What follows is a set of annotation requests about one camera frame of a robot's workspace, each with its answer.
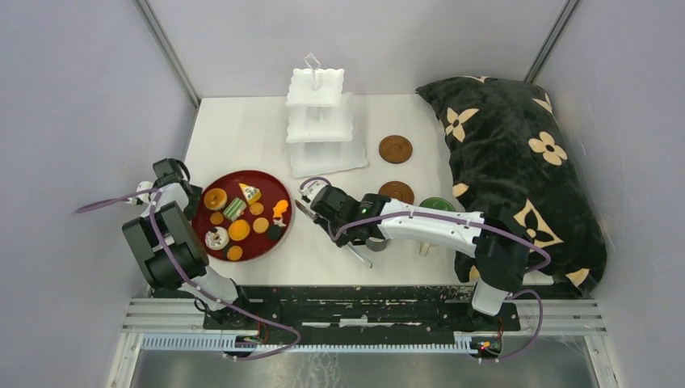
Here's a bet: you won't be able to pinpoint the metal serving tongs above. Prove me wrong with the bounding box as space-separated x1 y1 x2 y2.
295 200 372 269

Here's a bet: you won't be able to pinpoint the orange fish-shaped pastry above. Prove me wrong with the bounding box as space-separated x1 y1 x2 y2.
272 200 289 219

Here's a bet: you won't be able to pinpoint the dark red round tray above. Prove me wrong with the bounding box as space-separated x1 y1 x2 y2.
191 170 294 263

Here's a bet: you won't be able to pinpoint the white three-tier dessert stand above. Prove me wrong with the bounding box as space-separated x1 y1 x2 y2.
285 53 368 178

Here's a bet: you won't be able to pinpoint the yellow cake wedge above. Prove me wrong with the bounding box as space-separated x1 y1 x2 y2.
238 183 262 205

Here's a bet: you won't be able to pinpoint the small chip cookie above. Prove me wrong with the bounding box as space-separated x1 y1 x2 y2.
249 202 264 216

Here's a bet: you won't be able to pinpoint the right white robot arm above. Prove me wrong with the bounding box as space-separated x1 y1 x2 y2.
298 179 532 330

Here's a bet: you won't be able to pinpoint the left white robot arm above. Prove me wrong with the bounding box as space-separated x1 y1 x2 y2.
122 158 254 329

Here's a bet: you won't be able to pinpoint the black white-lined mug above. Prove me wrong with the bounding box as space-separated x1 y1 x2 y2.
365 238 389 252

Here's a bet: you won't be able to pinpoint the near brown wooden coaster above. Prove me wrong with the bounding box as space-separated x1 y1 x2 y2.
378 180 415 205

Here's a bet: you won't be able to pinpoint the brown wooden coaster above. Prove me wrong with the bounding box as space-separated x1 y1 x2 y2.
378 180 415 205
378 135 413 164

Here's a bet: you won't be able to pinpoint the chocolate chip cookie upper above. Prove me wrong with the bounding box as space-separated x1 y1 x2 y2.
209 211 225 226

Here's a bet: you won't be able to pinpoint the chocolate chip cookie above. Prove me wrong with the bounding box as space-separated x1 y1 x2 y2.
225 246 243 262
209 211 225 226

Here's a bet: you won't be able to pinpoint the dark chocolate sandwich cookie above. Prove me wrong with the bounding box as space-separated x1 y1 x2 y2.
266 225 285 241

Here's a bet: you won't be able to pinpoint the green striped cake slice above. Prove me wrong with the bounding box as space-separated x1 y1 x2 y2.
222 197 247 221

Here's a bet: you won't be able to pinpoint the white chocolate-drizzled donut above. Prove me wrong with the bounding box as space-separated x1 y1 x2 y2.
204 226 230 251

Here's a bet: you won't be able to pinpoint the far brown wooden coaster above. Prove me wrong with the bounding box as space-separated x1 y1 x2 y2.
378 135 413 164

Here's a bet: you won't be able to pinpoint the round beige biscuit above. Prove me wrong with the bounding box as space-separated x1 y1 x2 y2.
252 217 271 234

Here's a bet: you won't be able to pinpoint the large orange egg tart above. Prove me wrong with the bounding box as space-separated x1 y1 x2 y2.
228 219 251 242

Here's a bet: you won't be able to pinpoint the cream green-lined mug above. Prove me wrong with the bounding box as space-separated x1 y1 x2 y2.
418 197 456 256

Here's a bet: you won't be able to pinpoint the chocolate chip cookie lower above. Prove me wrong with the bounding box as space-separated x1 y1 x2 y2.
225 246 243 262

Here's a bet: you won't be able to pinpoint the black floral pillow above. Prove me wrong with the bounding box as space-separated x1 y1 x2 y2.
416 76 607 296

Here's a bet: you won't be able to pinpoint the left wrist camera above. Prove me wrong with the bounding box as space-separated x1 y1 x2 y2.
132 181 153 206

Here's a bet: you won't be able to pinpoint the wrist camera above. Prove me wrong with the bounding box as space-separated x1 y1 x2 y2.
132 181 153 206
298 178 330 203

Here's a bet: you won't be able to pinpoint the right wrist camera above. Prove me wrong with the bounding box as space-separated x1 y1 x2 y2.
298 178 330 203

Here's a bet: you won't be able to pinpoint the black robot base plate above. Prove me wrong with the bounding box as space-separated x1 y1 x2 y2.
202 285 521 347

